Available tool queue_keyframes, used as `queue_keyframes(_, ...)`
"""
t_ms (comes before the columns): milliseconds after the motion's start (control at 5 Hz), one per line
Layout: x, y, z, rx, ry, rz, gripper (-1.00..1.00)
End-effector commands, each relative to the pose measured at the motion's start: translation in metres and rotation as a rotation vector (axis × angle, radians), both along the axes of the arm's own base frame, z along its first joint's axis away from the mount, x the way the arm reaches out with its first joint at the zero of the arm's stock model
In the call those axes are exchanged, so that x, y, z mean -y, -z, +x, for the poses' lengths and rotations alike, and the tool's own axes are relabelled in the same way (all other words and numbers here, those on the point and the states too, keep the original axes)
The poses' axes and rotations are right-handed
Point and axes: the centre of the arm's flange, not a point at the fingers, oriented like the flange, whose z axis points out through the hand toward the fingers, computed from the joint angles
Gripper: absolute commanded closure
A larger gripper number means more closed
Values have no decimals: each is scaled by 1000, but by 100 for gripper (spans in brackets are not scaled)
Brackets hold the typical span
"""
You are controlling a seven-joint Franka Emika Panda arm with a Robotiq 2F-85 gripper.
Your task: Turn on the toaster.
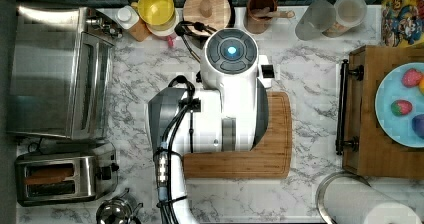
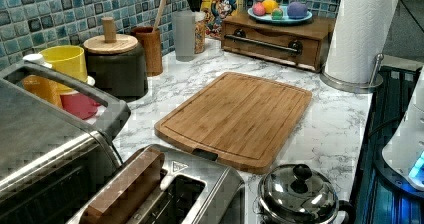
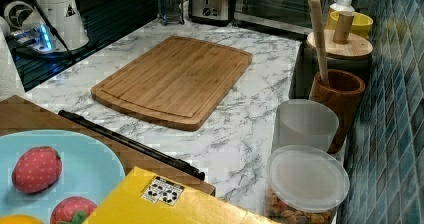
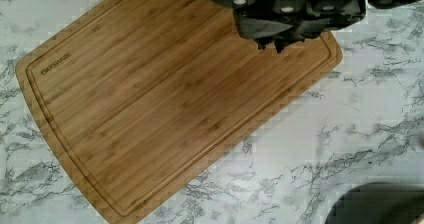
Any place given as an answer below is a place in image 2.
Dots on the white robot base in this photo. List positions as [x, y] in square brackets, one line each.
[404, 152]

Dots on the silver two-slot toaster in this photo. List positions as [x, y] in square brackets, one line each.
[192, 190]

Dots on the wooden block on toaster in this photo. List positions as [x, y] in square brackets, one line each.
[120, 198]

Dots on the stainless toaster oven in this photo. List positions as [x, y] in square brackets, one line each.
[52, 162]

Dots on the bamboo cutting board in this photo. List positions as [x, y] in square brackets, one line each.
[244, 120]

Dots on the cereal-filled glass jar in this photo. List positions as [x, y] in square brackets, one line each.
[199, 32]

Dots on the frosted grey cup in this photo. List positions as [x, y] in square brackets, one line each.
[184, 35]

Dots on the brown wooden utensil holder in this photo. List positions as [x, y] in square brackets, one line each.
[149, 38]

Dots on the cereal box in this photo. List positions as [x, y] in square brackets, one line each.
[216, 11]

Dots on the black pot with wooden lid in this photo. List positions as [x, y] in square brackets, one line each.
[116, 62]

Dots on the pink toy fruit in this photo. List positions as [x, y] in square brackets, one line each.
[258, 9]

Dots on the wooden drawer box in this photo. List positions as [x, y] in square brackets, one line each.
[302, 45]

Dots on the small green toy fruit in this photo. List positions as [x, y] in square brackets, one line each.
[277, 14]

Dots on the orange toy fruit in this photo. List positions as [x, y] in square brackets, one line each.
[269, 6]

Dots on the steel pot with lid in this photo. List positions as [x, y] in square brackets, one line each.
[297, 194]

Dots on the purple toy fruit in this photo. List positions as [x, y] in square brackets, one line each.
[297, 10]

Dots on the yellow cup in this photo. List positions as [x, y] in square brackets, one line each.
[67, 59]

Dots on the white paper towel roll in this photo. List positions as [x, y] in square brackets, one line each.
[359, 35]

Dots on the wooden spoon handle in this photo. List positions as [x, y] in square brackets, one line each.
[159, 14]

